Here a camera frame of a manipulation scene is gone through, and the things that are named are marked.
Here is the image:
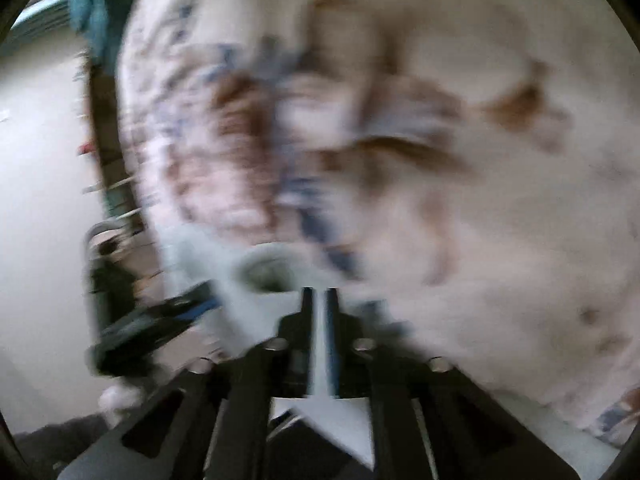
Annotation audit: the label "wooden bed frame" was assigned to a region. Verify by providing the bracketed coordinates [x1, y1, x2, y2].
[80, 54, 144, 234]

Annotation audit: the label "white gloved left hand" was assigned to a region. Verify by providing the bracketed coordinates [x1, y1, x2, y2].
[98, 378, 146, 429]

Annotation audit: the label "teal folded garment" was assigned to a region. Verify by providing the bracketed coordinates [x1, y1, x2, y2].
[67, 0, 134, 76]

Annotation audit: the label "pale mint green pants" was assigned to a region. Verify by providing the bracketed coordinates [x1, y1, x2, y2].
[157, 224, 374, 468]

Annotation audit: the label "floral plush blanket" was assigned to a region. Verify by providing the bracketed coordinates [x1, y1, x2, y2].
[117, 0, 639, 446]

